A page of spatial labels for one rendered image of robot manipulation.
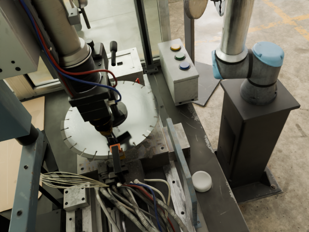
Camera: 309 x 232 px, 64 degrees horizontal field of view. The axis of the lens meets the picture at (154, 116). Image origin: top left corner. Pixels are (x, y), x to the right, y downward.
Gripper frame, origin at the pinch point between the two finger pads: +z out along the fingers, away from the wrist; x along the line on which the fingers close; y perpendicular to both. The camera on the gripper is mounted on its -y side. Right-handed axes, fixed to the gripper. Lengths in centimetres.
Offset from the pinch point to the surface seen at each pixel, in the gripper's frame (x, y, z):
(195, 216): -41, -89, 7
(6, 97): -13, -103, -39
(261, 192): -52, -30, 90
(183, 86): -9.5, -47.5, 5.6
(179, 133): -20, -66, 9
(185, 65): -6.7, -41.0, 0.3
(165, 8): 12.5, -27.2, -13.2
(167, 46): 8.8, -33.1, 1.3
